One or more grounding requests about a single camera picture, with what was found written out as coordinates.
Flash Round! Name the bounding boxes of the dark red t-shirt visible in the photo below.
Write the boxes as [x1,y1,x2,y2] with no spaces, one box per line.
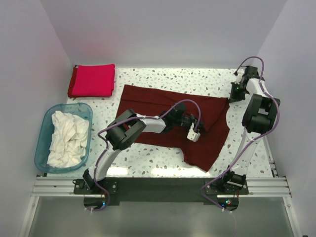
[117,85,230,171]

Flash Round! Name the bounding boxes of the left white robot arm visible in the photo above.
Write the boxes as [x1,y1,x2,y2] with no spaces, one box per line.
[82,100,205,194]

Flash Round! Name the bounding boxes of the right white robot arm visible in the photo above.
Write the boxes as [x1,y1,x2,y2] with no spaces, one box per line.
[220,66,280,194]

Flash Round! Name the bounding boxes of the blue plastic basket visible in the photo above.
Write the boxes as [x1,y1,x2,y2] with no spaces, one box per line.
[34,103,93,174]

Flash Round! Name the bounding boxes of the folded pink red t-shirt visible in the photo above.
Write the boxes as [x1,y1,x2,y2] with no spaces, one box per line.
[68,64,116,98]

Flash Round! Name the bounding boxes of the crumpled white t-shirt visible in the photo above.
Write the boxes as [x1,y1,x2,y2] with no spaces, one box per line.
[47,111,89,168]

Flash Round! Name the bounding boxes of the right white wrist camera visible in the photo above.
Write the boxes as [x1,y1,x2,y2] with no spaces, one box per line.
[234,72,244,84]

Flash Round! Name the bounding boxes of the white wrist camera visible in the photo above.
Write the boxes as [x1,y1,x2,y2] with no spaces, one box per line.
[187,123,200,142]
[234,72,244,84]

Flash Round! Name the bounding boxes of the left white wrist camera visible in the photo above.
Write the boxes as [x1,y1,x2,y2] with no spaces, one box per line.
[187,123,200,142]

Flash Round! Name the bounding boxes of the aluminium frame rail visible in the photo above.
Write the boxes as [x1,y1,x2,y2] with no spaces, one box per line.
[32,177,291,198]

